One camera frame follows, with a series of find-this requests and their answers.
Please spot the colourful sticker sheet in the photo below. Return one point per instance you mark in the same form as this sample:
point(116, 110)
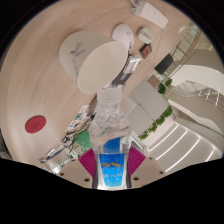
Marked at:
point(78, 118)

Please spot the black folder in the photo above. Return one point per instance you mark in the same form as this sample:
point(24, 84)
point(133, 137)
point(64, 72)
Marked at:
point(121, 78)

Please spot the small grey-white oval device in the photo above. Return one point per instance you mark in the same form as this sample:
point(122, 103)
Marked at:
point(144, 34)

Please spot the wood-railed glass balustrade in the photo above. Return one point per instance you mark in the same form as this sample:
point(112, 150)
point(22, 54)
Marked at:
point(196, 43)

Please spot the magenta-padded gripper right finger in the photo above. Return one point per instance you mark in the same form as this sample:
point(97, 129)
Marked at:
point(146, 171)

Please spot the black chair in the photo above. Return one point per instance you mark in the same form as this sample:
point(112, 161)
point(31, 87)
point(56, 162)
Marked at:
point(163, 64)

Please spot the white computer mouse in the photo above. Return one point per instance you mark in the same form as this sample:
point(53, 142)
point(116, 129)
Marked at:
point(123, 33)

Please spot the white paper sheet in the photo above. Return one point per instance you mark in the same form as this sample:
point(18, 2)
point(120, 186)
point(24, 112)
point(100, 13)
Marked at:
point(182, 29)

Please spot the flat round red coaster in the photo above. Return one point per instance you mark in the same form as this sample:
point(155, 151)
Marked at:
point(35, 124)

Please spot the white plant-topped cabinet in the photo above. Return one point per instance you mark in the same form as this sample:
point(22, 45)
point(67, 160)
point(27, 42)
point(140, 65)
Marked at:
point(146, 101)

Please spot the clear blue-labelled water bottle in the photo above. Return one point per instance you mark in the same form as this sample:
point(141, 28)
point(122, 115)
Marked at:
point(111, 166)

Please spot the ceiling light strips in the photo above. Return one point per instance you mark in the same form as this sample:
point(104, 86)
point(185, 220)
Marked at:
point(176, 150)

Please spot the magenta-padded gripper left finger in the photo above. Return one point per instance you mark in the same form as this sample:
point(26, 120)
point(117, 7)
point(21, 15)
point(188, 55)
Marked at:
point(75, 173)

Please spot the brown planter with plants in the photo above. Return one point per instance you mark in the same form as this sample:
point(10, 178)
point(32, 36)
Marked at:
point(161, 88)

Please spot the small red-black box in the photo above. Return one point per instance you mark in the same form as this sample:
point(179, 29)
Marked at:
point(145, 50)

